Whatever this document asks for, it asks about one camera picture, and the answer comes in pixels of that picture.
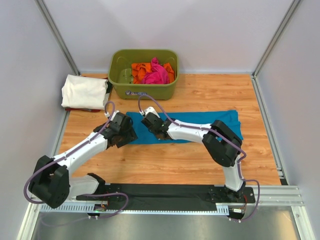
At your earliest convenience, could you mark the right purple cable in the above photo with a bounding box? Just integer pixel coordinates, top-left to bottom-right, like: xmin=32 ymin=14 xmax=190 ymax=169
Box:
xmin=138 ymin=94 xmax=261 ymax=224

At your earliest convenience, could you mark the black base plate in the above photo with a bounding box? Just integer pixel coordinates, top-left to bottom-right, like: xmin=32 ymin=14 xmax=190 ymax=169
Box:
xmin=75 ymin=183 xmax=123 ymax=201
xmin=205 ymin=184 xmax=256 ymax=204

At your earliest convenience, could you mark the blue t shirt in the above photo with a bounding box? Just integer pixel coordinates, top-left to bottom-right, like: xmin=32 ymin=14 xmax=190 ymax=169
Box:
xmin=126 ymin=110 xmax=244 ymax=145

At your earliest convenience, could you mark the black cloth strip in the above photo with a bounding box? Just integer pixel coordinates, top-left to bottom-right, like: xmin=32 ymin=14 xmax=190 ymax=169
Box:
xmin=105 ymin=183 xmax=216 ymax=211

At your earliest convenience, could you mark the pink t shirt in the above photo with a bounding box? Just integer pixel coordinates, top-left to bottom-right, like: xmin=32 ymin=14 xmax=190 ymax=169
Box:
xmin=141 ymin=57 xmax=171 ymax=85

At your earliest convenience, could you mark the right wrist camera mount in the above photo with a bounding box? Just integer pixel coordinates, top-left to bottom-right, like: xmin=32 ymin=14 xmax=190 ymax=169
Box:
xmin=139 ymin=106 xmax=160 ymax=118

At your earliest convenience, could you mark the aluminium frame rail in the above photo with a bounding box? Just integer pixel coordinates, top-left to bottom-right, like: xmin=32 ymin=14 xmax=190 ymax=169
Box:
xmin=63 ymin=185 xmax=303 ymax=210

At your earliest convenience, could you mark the orange t shirt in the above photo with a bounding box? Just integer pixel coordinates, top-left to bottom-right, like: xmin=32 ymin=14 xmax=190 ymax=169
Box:
xmin=131 ymin=62 xmax=175 ymax=84

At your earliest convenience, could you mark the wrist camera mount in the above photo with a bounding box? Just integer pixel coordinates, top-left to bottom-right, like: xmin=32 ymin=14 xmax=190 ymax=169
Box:
xmin=139 ymin=106 xmax=160 ymax=118
xmin=104 ymin=110 xmax=119 ymax=122

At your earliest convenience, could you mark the purple cable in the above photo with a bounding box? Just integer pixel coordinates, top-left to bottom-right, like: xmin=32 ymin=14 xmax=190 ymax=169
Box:
xmin=24 ymin=101 xmax=130 ymax=227
xmin=138 ymin=94 xmax=261 ymax=224

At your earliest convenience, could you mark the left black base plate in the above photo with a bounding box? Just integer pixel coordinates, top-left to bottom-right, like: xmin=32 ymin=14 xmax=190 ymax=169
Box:
xmin=75 ymin=183 xmax=123 ymax=201

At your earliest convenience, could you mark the white slotted cable duct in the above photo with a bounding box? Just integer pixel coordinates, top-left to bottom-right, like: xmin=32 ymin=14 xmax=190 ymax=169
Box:
xmin=39 ymin=202 xmax=245 ymax=216

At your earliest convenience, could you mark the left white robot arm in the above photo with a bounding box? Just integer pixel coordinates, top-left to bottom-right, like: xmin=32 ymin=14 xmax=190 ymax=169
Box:
xmin=24 ymin=111 xmax=138 ymax=209

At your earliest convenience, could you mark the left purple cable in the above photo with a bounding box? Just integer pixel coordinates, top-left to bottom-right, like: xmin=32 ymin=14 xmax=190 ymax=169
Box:
xmin=24 ymin=101 xmax=130 ymax=227

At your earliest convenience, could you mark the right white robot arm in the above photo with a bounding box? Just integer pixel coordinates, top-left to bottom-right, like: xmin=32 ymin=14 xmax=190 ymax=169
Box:
xmin=141 ymin=112 xmax=246 ymax=202

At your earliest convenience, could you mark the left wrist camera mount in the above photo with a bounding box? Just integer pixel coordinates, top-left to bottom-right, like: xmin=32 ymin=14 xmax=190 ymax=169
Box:
xmin=104 ymin=110 xmax=119 ymax=122

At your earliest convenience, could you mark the folded white t shirt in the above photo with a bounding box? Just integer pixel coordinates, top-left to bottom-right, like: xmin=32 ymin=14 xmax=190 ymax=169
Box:
xmin=61 ymin=74 xmax=109 ymax=110

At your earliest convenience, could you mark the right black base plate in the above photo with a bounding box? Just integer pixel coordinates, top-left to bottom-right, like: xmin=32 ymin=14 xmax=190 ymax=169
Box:
xmin=205 ymin=184 xmax=256 ymax=204

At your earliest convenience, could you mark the olive green plastic tub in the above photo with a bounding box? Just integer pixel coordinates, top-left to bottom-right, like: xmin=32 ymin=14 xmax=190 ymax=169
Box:
xmin=108 ymin=49 xmax=179 ymax=100

